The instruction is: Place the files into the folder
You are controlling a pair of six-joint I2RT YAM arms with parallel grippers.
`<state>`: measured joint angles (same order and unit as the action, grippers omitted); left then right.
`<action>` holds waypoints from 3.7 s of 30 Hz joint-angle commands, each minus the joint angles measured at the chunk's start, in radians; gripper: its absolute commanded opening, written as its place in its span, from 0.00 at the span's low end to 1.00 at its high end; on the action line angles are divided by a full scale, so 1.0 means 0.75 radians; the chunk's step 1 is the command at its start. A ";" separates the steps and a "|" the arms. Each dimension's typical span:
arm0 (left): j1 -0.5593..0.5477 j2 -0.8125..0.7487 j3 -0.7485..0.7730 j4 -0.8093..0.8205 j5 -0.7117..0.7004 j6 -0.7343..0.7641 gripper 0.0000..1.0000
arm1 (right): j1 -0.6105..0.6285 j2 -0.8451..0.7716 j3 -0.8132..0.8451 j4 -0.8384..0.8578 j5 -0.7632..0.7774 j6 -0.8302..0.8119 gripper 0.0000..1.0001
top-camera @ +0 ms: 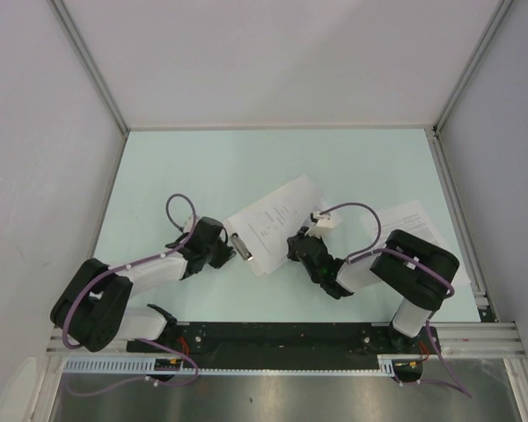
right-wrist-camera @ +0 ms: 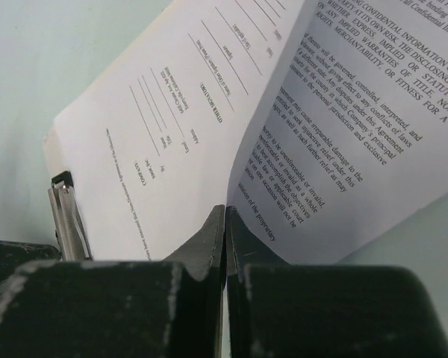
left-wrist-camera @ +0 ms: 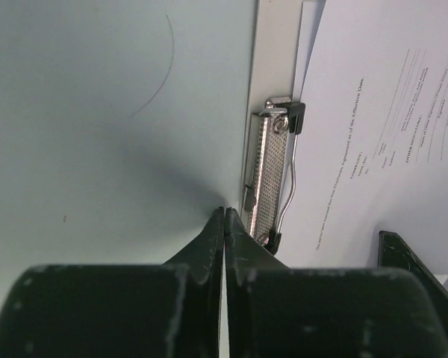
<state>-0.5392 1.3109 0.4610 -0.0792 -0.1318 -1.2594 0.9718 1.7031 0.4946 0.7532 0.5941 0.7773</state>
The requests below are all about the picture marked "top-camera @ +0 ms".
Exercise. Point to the grey slotted cable duct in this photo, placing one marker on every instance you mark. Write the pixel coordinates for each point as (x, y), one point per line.
(154, 366)

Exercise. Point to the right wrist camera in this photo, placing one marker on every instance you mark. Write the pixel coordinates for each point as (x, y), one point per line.
(323, 224)

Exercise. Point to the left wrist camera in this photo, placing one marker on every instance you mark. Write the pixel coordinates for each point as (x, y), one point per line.
(189, 224)

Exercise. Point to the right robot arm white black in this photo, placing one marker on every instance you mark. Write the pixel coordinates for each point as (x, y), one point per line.
(421, 272)

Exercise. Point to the far right text paper sheet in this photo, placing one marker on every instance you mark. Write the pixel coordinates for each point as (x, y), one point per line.
(412, 218)

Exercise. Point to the aluminium corner post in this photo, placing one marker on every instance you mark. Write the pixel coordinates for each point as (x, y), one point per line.
(70, 28)
(491, 30)

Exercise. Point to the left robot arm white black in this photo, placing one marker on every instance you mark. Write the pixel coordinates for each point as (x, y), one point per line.
(93, 309)

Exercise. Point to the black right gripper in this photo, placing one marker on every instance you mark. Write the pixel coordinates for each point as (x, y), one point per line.
(290, 241)

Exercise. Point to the right aluminium corner post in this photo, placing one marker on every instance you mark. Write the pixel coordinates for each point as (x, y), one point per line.
(491, 30)

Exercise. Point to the aluminium front frame rail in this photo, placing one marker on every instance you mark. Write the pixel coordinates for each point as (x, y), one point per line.
(456, 340)

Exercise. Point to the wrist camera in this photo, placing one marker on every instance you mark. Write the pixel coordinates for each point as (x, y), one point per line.
(323, 224)
(189, 224)

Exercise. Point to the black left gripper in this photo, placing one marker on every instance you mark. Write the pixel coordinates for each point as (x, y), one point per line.
(226, 253)

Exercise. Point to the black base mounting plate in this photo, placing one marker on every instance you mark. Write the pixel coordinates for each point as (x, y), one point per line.
(297, 347)

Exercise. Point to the left aluminium corner post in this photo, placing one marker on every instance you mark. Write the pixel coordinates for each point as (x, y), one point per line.
(70, 28)

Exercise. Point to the sparse text paper sheet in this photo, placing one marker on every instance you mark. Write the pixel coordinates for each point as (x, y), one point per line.
(287, 209)

